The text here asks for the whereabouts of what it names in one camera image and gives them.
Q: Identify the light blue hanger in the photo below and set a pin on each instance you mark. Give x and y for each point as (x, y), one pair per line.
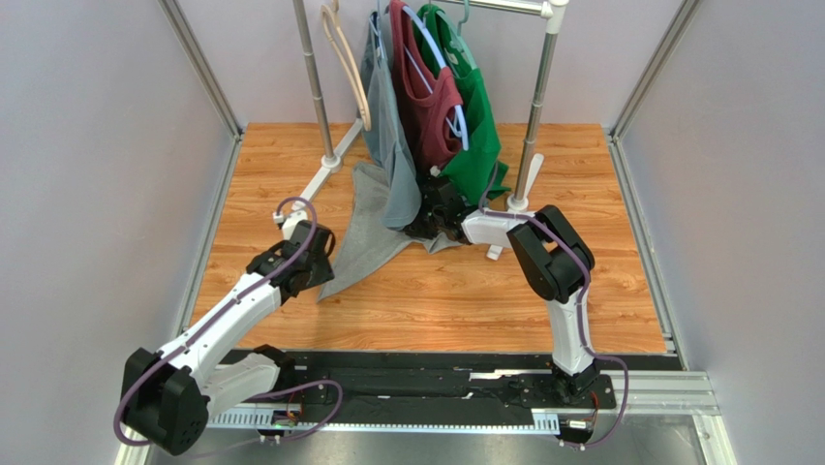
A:
(432, 58)

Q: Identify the blue-grey hanging shirt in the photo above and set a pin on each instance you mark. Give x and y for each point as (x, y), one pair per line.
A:
(385, 139)

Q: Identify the maroon hanging shirt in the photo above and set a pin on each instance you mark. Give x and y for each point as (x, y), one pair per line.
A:
(426, 101)

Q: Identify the light grey cloth napkin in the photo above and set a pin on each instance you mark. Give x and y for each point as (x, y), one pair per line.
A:
(375, 236)

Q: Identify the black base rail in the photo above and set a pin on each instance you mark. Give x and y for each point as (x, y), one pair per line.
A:
(436, 389)

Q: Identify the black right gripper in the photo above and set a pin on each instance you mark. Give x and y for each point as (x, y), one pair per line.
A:
(426, 215)

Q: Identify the green hanging shirt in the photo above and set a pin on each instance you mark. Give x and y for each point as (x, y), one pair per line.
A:
(477, 172)

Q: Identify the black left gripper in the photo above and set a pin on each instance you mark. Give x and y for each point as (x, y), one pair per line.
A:
(325, 271)

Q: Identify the wooden hanger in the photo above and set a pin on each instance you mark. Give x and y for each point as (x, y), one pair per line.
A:
(336, 37)

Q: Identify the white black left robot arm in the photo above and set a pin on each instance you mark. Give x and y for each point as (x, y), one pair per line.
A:
(169, 395)

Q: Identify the white clothes rack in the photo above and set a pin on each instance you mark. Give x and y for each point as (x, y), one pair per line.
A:
(553, 12)

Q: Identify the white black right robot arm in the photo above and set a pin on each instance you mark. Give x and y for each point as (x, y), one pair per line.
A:
(553, 257)

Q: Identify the teal green hanger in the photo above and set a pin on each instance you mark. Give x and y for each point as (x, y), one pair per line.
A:
(448, 35)

